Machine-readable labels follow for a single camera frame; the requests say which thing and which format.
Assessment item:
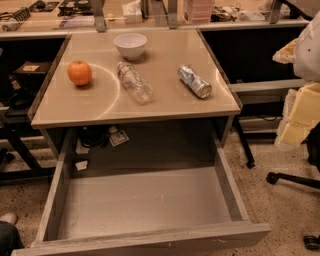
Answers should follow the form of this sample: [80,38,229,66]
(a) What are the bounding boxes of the clear plastic water bottle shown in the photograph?
[117,62,153,104]

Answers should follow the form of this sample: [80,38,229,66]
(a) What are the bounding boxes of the grey wooden open drawer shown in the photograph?
[14,125,270,256]

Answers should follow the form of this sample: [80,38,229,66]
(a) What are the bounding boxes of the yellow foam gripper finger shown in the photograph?
[275,83,320,147]

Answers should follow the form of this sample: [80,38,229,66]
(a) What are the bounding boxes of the grey wooden cabinet table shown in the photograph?
[27,27,244,161]

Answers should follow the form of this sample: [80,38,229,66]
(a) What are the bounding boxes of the white shoe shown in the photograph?
[0,212,18,225]

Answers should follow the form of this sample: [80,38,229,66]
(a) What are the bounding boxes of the silver crushed soda can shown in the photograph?
[178,65,212,99]

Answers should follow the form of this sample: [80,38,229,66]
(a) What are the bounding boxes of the orange fruit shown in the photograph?
[67,60,92,86]

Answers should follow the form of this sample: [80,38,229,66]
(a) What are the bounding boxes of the white tissue box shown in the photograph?
[122,0,142,24]

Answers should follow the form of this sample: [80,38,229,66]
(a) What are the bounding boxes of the pink stacked containers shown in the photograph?
[183,0,214,24]

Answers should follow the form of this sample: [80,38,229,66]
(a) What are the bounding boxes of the white ceramic bowl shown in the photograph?
[114,33,147,60]

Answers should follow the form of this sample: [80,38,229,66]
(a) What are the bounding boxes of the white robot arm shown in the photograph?
[272,12,320,150]

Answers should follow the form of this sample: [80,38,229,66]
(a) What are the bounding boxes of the black box with label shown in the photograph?
[13,61,51,82]

